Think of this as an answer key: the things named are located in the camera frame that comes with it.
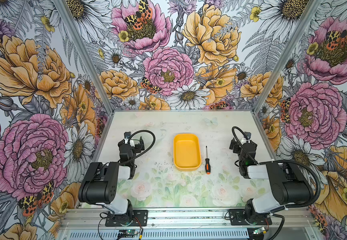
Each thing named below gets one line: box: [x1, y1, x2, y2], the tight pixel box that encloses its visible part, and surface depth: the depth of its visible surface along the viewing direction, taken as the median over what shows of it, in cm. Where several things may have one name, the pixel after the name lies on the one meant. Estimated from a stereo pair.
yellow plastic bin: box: [173, 133, 202, 172], surface depth 100 cm
